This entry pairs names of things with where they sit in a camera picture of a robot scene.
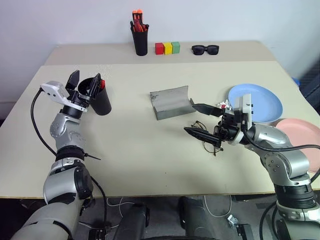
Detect black sunglasses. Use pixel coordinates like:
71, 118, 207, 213
191, 44, 221, 57

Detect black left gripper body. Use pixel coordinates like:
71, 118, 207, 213
66, 87, 92, 109

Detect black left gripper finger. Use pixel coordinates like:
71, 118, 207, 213
65, 70, 81, 91
87, 72, 102, 100

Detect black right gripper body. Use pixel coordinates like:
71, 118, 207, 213
212, 109, 243, 144

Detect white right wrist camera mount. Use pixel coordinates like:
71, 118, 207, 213
226, 93, 254, 146

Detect blue plate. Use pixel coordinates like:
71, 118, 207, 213
227, 83, 284, 124

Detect dark rounded robot leg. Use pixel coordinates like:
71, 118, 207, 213
177, 196, 214, 240
116, 202, 151, 240

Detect red-handled tool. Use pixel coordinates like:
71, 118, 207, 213
133, 19, 148, 33

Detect white floor cable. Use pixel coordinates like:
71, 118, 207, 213
105, 196, 134, 219
203, 194, 234, 219

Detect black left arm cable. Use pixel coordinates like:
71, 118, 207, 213
30, 87, 108, 232

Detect black zip tie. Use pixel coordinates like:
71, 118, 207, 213
83, 152, 102, 161

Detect black plastic cup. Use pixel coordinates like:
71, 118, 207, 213
77, 77, 113, 117

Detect grey open glasses case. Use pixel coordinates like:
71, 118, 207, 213
149, 85, 197, 122

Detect black tool holder cup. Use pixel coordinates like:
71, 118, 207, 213
130, 21, 151, 57

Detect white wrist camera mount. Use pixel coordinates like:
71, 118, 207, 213
39, 80, 89, 111
226, 93, 254, 146

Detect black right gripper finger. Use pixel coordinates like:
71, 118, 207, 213
191, 102, 224, 118
183, 126, 224, 149

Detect dark black chair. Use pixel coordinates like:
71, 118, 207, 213
298, 58, 320, 106

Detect pink plate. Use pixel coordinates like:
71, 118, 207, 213
274, 118, 320, 175

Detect thin-framed eyeglasses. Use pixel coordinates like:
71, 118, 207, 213
190, 120, 225, 157

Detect silver metal bracket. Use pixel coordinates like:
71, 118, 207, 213
226, 214, 239, 228

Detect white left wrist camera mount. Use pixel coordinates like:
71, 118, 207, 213
39, 80, 89, 111

